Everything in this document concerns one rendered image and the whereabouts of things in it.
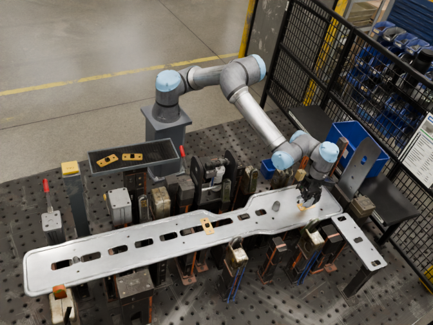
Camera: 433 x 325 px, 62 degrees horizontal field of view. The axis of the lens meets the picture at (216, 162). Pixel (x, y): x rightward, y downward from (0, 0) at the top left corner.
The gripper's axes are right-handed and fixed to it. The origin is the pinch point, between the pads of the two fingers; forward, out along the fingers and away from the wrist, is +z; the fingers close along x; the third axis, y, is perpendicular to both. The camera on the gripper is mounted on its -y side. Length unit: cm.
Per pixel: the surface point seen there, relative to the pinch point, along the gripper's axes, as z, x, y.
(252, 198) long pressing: 5.1, -13.1, 20.3
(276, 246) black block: 6.2, 12.4, 21.4
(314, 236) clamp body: 0.6, 15.8, 6.5
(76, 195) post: 4, -36, 95
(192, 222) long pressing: 5, -9, 52
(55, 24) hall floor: 104, -422, 84
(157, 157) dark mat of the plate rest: -11, -35, 60
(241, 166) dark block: -6.8, -23.8, 23.7
